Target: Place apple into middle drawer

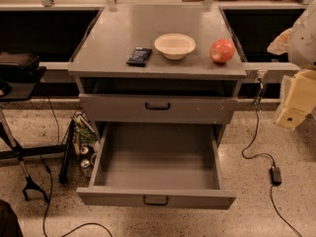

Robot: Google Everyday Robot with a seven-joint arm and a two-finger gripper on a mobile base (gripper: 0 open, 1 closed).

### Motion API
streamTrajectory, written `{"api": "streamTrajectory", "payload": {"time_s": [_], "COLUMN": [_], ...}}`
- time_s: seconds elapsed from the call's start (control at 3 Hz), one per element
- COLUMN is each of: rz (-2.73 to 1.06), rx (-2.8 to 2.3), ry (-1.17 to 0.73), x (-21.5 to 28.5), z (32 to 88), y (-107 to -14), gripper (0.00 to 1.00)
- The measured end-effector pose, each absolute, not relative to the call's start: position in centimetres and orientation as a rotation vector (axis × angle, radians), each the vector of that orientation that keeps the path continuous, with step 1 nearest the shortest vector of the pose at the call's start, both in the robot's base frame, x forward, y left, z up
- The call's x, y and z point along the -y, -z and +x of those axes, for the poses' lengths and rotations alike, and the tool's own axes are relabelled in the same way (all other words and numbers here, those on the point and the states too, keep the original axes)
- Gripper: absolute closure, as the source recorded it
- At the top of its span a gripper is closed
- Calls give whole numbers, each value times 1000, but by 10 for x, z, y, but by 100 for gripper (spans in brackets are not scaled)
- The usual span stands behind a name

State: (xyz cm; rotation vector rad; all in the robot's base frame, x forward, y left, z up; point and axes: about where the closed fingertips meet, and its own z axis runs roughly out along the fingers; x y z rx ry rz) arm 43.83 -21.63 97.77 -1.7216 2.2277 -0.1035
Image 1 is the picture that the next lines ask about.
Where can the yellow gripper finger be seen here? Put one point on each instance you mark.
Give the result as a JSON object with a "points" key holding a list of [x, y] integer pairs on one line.
{"points": [[297, 98]]}

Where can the red apple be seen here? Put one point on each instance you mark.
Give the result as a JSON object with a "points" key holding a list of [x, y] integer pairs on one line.
{"points": [[222, 51]]}

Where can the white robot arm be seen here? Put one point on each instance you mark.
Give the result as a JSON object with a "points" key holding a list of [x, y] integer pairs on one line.
{"points": [[299, 42]]}

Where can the grey drawer cabinet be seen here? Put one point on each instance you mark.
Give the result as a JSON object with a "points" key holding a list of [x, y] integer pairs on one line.
{"points": [[151, 63]]}

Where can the open grey lower drawer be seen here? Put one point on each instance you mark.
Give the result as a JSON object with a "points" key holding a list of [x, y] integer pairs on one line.
{"points": [[157, 164]]}

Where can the closed grey upper drawer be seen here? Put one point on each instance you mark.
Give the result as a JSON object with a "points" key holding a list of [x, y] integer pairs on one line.
{"points": [[161, 109]]}

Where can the white paper bowl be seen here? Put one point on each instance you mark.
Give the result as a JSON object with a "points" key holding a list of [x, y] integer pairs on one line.
{"points": [[175, 46]]}

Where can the dark blue snack packet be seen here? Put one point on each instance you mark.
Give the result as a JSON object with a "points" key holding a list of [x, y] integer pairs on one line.
{"points": [[139, 56]]}

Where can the green snack bag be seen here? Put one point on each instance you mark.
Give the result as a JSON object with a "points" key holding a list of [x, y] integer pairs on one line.
{"points": [[85, 133]]}

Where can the silver soda can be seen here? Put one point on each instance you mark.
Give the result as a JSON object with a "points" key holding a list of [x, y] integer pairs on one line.
{"points": [[84, 150], [85, 167]]}

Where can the black cart with tray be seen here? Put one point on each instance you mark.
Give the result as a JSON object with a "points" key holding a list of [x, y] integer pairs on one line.
{"points": [[20, 74]]}

